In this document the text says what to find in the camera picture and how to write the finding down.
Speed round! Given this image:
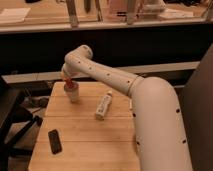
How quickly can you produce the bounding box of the white plastic bottle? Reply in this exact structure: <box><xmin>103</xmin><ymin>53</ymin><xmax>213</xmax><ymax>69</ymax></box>
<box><xmin>95</xmin><ymin>91</ymin><xmax>112</xmax><ymax>121</ymax></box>

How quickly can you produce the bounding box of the white ceramic cup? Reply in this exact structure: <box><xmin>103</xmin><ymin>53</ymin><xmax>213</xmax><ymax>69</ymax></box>
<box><xmin>64</xmin><ymin>82</ymin><xmax>79</xmax><ymax>103</ymax></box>

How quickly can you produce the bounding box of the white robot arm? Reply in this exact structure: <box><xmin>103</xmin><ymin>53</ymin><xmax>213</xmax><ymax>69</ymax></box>
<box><xmin>62</xmin><ymin>45</ymin><xmax>193</xmax><ymax>171</ymax></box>

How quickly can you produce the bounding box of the dark panel at right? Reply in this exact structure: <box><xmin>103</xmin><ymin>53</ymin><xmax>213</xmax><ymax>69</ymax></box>
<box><xmin>180</xmin><ymin>43</ymin><xmax>213</xmax><ymax>171</ymax></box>

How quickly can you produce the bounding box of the white paper sheet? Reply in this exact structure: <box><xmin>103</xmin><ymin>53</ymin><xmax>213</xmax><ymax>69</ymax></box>
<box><xmin>0</xmin><ymin>8</ymin><xmax>30</xmax><ymax>24</ymax></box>

